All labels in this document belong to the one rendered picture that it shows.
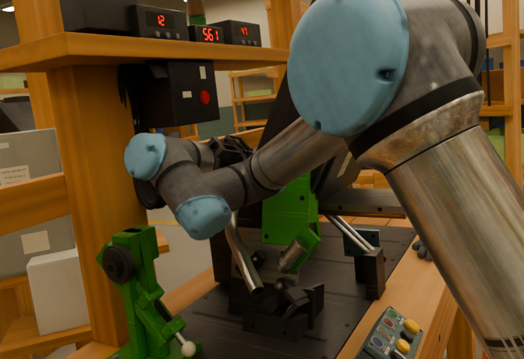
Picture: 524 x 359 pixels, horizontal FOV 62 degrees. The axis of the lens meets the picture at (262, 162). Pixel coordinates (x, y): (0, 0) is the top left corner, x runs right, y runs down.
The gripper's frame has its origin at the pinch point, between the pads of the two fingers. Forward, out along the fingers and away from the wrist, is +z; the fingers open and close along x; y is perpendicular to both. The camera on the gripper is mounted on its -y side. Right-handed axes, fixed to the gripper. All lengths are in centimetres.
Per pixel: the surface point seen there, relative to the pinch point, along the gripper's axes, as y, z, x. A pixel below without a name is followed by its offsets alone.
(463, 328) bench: -13, 94, -58
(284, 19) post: 24, 63, 67
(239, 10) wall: -89, 738, 687
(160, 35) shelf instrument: 9.7, -15.2, 32.6
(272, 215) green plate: -3.3, 2.5, -9.1
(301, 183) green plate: 6.8, 2.6, -8.8
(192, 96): 2.5, -5.4, 23.2
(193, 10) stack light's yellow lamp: 13, 10, 54
